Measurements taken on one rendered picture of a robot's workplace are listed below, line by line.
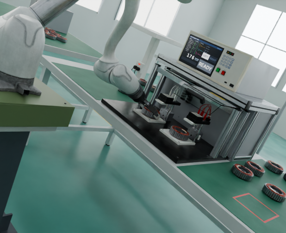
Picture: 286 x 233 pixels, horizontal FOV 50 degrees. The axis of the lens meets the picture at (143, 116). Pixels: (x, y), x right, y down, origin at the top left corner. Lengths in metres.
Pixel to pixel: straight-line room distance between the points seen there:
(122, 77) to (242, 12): 7.89
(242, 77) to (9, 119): 1.13
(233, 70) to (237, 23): 7.53
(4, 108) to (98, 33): 5.88
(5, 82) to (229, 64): 1.10
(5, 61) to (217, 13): 8.58
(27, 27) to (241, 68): 1.04
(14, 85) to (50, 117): 0.18
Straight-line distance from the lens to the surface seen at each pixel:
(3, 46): 1.27
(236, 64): 1.71
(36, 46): 1.26
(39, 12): 1.47
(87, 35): 6.83
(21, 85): 1.26
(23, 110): 1.20
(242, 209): 1.37
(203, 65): 1.81
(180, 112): 2.01
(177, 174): 1.38
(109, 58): 1.63
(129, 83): 1.54
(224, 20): 9.45
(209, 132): 1.88
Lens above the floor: 1.28
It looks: 17 degrees down
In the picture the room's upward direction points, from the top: 24 degrees clockwise
